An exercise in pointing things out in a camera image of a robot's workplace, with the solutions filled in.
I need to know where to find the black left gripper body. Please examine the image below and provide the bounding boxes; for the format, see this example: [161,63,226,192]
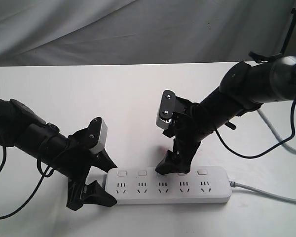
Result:
[57,117,99,211]

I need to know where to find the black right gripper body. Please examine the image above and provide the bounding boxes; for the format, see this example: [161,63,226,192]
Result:
[163,97,212,164]

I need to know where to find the white five-socket power strip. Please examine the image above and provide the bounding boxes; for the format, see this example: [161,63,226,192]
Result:
[105,166,232,205]

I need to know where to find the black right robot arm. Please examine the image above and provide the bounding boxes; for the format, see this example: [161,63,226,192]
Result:
[155,52,296,175]

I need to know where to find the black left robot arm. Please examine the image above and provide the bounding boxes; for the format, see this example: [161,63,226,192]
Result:
[0,99,117,210]

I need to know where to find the grey backdrop cloth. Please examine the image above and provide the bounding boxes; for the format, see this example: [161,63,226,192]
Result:
[0,0,296,66]

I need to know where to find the black stand in background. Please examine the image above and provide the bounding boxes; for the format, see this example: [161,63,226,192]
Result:
[280,5,296,55]

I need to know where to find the black grey right wrist camera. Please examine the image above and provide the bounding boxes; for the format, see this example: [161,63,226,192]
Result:
[156,90,176,130]

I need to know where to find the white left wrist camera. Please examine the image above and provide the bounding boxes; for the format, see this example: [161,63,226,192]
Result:
[89,117,108,154]

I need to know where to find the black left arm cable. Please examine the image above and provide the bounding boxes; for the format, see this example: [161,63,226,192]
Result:
[0,123,72,220]

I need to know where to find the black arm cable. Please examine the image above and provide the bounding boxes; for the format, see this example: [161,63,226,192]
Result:
[0,123,72,220]
[213,95,296,158]

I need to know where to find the grey power cord with plug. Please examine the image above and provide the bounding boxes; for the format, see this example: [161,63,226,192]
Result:
[228,108,296,206]

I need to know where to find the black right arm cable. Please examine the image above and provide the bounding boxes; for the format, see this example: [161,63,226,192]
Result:
[213,95,296,158]

